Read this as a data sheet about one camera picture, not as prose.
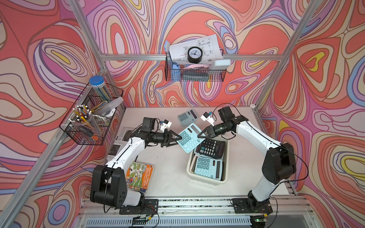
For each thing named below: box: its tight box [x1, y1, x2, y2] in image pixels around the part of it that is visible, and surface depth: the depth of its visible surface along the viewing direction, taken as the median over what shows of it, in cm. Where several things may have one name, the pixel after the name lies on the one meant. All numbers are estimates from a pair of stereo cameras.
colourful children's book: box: [125, 161, 155, 193], surface depth 81 cm
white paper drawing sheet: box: [169, 34, 224, 64], surface depth 84 cm
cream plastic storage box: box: [186, 139, 230, 184], surface depth 75 cm
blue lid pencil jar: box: [88, 75, 113, 102], surface depth 73 cm
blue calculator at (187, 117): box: [177, 108, 199, 127], surface depth 113 cm
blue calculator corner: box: [176, 123, 206, 154], surface depth 78 cm
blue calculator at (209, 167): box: [194, 156, 223, 181], surface depth 78 cm
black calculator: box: [195, 138, 226, 159], surface depth 86 cm
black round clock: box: [187, 46, 203, 64], surface depth 80 cm
